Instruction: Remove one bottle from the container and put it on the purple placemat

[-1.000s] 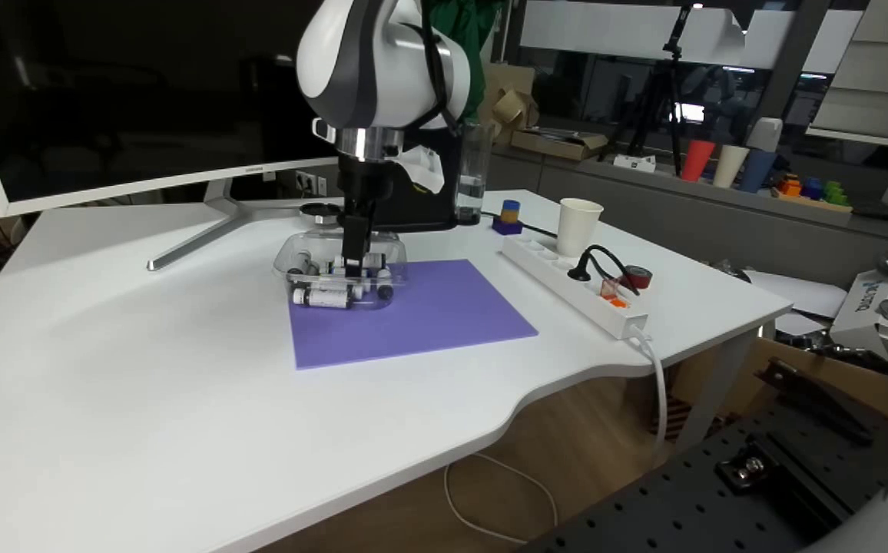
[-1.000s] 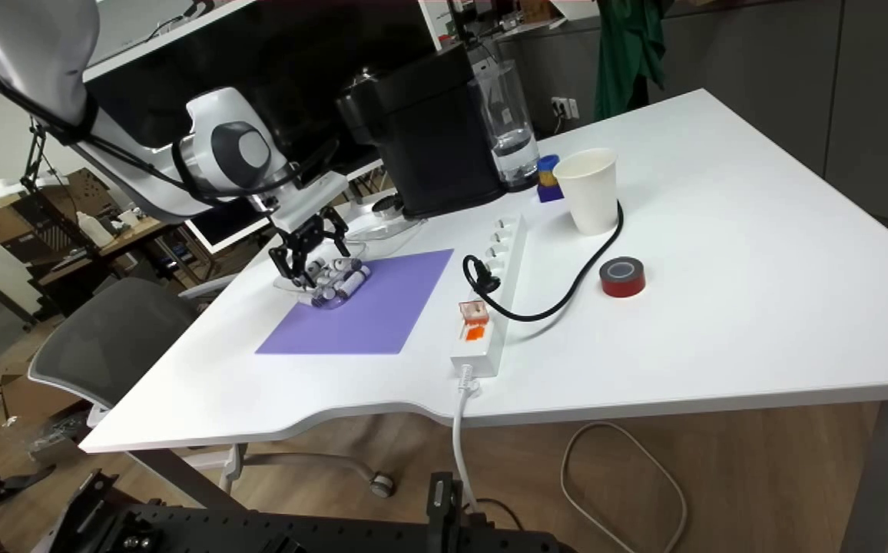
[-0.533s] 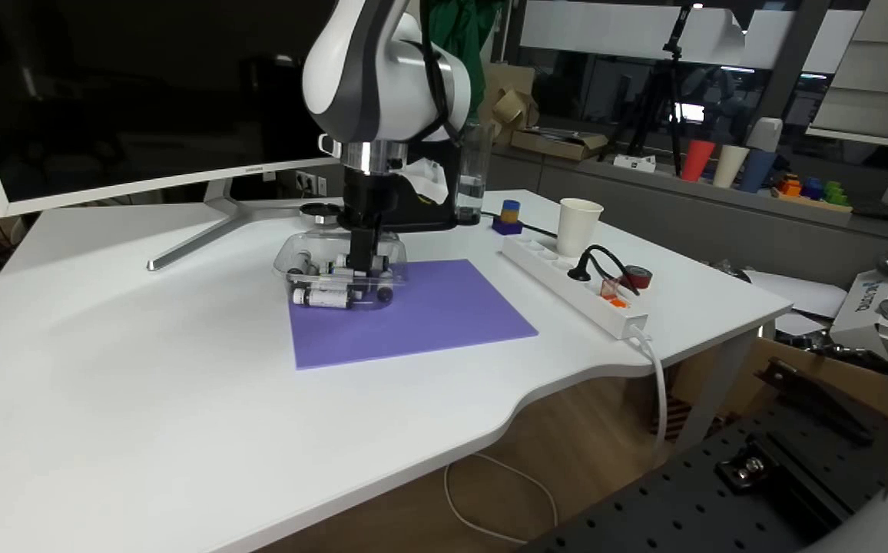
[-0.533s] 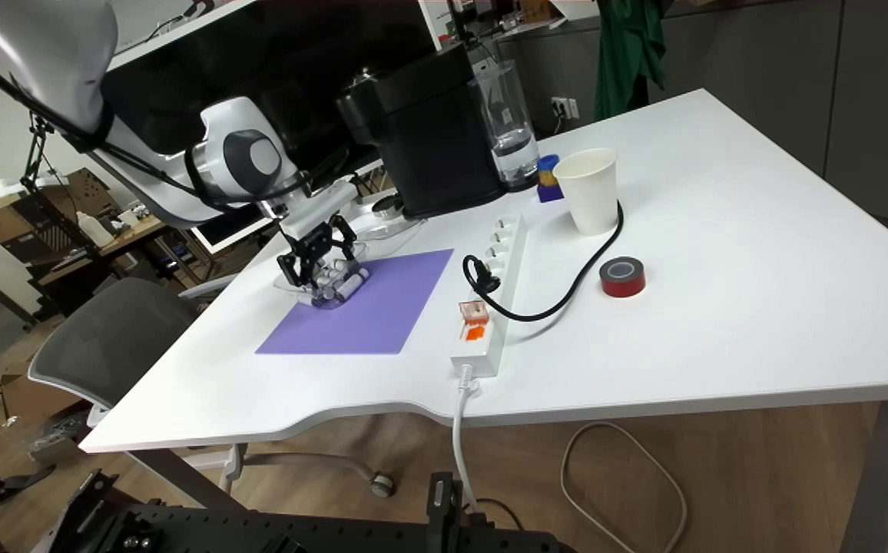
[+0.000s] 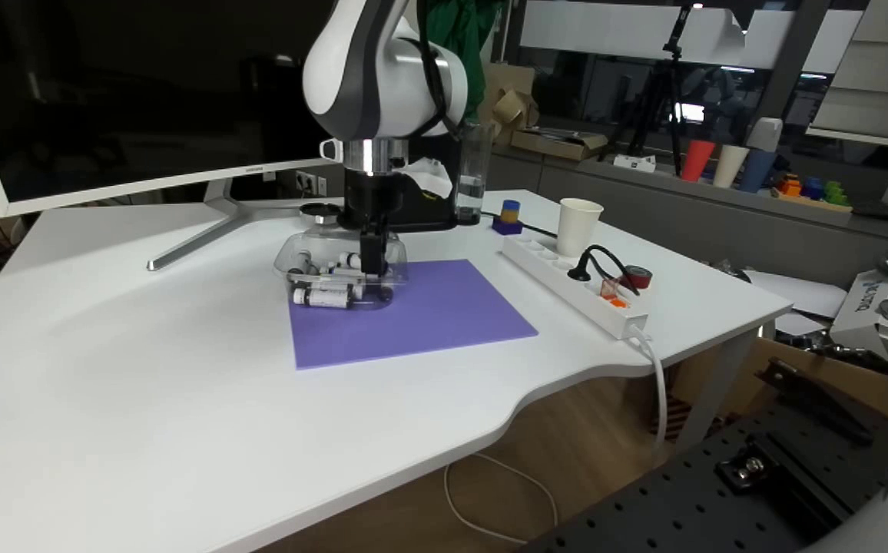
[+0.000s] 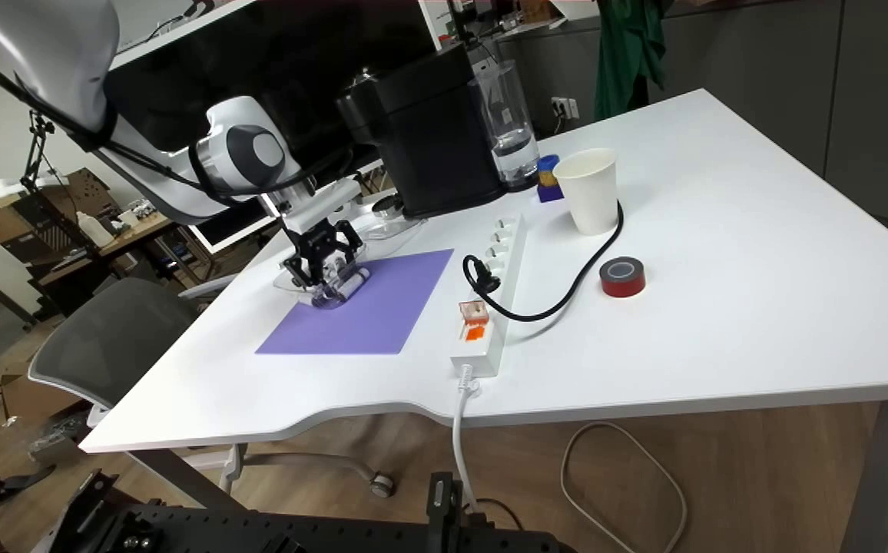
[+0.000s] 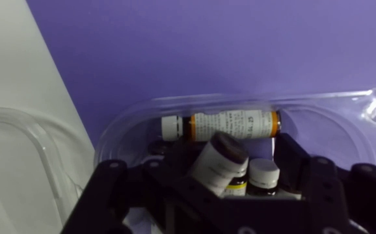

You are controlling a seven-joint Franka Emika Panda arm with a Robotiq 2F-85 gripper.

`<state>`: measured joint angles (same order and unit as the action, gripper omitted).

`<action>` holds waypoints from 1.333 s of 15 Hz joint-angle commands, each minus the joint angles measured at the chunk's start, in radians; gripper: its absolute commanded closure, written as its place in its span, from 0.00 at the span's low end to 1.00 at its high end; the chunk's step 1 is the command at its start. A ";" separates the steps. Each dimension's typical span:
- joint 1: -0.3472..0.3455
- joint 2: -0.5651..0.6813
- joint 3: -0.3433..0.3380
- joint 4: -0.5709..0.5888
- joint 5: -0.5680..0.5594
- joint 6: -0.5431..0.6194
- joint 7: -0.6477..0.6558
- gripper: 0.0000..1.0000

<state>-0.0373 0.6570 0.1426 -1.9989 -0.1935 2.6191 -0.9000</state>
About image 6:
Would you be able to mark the white power strip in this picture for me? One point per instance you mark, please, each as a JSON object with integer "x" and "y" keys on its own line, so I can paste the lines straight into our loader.
{"x": 492, "y": 262}

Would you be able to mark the white paper cup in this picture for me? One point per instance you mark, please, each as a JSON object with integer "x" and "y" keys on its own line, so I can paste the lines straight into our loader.
{"x": 591, "y": 195}

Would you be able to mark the black camera rig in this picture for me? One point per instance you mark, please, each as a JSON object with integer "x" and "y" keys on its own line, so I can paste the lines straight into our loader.
{"x": 290, "y": 531}

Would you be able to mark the small brown white-capped bottle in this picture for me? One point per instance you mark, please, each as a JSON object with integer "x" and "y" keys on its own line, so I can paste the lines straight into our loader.
{"x": 329, "y": 298}

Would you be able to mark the clear water tank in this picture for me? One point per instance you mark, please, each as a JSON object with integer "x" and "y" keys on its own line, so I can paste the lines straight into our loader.
{"x": 509, "y": 113}

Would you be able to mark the purple placemat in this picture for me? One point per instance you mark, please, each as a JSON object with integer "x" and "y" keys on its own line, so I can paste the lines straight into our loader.
{"x": 381, "y": 307}

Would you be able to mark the red tape roll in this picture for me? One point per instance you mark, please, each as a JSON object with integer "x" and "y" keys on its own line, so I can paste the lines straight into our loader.
{"x": 621, "y": 279}

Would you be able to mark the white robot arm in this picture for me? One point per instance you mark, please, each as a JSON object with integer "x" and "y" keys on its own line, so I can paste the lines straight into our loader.
{"x": 154, "y": 154}

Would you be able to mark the green hanging cloth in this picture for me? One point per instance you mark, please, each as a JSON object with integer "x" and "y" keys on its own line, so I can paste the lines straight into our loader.
{"x": 627, "y": 50}

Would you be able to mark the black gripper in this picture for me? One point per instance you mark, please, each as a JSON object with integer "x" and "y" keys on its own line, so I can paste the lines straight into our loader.
{"x": 320, "y": 245}

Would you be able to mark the blue yellow small packet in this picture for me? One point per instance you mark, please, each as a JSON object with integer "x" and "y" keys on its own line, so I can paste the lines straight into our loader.
{"x": 548, "y": 182}

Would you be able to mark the black coffee machine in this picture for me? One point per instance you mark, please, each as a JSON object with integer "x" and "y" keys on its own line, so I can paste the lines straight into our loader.
{"x": 431, "y": 132}

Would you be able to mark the cluttered wooden shelf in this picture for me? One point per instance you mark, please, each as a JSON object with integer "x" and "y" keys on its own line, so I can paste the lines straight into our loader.
{"x": 63, "y": 219}

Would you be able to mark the grey office chair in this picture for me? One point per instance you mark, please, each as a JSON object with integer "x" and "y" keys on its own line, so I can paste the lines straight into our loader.
{"x": 106, "y": 338}

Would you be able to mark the white wall socket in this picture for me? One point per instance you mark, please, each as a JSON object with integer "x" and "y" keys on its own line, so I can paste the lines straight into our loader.
{"x": 563, "y": 110}

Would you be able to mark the white monitor stand base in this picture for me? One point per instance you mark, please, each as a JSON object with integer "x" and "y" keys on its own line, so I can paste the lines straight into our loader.
{"x": 389, "y": 219}

